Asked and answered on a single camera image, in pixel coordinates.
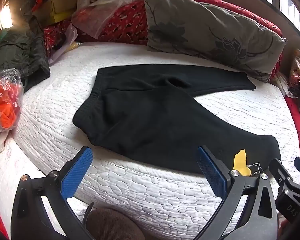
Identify person's brown trouser knee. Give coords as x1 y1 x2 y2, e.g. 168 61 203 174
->
86 208 146 240

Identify yellow packet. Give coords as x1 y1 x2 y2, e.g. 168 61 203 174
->
67 42 81 53

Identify grey floral pillow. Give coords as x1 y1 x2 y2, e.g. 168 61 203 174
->
142 0 287 83

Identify yellow tag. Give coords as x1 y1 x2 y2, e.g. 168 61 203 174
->
233 149 252 177

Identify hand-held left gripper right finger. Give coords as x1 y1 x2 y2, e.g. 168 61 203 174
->
195 145 278 240

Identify person's right hand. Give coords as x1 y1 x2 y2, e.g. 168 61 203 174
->
277 217 292 240

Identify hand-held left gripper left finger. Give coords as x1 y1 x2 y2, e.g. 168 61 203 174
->
11 146 93 240

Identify cardboard box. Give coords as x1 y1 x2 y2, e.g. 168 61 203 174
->
32 0 79 27

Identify clear plastic bag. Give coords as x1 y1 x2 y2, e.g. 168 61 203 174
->
71 0 142 40

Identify red patterned blanket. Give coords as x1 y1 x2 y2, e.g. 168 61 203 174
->
42 0 284 80

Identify black cable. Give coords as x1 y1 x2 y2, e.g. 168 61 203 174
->
83 202 95 224

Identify dark green jacket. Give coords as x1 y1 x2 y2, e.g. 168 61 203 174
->
0 17 51 93

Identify plastic bag with orange cloth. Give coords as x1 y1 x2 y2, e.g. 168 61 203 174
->
0 68 24 132

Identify black pants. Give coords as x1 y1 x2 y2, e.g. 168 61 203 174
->
72 64 282 175

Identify white quilted mattress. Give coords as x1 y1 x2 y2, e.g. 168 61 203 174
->
0 41 300 233

